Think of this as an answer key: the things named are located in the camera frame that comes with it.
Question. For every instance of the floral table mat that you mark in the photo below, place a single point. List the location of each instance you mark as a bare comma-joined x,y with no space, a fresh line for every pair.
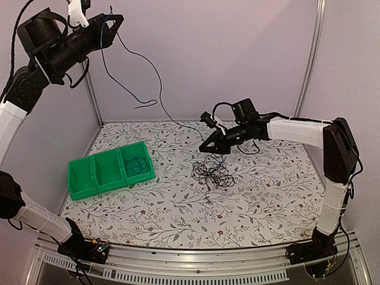
277,196

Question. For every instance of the green bin right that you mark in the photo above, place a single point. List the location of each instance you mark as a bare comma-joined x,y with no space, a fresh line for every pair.
137,163

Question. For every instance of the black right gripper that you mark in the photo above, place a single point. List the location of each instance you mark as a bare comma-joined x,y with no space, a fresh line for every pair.
221,146

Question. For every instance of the aluminium corner post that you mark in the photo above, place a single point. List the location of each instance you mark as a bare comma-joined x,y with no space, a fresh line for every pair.
312,56
90,91

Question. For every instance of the left aluminium corner post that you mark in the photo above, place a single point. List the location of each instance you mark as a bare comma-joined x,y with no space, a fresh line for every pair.
90,91

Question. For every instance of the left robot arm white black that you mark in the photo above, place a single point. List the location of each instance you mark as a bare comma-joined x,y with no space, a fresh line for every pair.
54,44

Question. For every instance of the green bin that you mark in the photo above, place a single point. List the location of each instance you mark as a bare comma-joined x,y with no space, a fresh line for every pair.
80,181
108,172
137,163

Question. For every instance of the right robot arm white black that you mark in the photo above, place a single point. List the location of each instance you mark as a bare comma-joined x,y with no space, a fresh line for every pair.
340,153

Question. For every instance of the front aluminium rail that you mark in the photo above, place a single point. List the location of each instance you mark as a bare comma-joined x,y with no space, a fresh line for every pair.
261,265

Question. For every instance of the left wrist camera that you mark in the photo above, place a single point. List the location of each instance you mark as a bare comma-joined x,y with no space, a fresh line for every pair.
77,13

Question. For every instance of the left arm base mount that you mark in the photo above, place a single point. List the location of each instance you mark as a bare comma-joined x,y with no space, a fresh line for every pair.
78,247

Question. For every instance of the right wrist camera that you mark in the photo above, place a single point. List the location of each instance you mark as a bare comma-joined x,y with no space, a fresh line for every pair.
213,122

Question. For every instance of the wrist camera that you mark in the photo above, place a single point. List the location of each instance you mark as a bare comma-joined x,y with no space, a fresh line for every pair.
77,13
213,122

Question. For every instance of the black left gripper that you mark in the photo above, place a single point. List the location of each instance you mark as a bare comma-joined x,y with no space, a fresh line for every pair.
108,34

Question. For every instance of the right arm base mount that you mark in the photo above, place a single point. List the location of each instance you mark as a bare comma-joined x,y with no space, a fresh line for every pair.
321,251

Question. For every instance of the green bin left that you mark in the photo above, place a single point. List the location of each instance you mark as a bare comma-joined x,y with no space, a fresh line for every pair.
80,181

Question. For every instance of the right aluminium corner post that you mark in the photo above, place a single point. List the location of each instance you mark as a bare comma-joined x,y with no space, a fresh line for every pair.
312,56

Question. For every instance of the green bin middle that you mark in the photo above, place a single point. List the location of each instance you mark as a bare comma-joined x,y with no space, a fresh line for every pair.
108,172

